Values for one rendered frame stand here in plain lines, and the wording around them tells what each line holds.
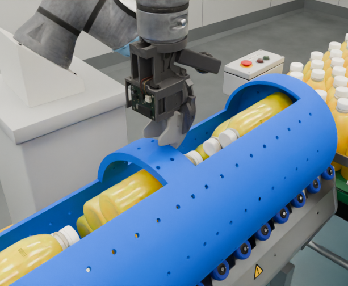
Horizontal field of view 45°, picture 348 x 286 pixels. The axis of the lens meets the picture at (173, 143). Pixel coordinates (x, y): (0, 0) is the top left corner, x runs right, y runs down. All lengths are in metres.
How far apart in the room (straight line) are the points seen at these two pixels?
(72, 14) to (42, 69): 0.15
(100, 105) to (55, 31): 0.21
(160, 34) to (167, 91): 0.09
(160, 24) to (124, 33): 0.49
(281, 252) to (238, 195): 0.36
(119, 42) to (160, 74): 0.47
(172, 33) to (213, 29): 4.31
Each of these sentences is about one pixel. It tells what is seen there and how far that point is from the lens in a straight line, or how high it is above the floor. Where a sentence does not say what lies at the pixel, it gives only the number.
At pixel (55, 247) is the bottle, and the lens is 0.65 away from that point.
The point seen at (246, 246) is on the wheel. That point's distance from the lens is 0.93.
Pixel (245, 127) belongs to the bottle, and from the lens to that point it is 0.90.
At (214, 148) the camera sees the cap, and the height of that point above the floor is 1.12.
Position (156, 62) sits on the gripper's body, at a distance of 0.62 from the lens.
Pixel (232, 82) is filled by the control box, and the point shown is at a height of 1.05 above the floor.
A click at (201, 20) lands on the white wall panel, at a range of 4.77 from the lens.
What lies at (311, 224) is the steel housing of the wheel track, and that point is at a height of 0.86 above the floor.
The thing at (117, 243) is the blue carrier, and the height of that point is 1.20.
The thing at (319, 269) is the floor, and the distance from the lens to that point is 2.25.
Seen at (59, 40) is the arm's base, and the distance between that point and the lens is 1.09.
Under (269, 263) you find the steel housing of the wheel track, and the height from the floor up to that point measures 0.87.
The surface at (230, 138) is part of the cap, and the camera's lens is 0.87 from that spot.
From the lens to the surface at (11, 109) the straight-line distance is 1.09.
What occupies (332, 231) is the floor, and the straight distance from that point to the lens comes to 2.46.
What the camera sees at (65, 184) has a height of 0.94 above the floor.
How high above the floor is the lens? 1.65
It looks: 34 degrees down
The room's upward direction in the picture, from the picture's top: straight up
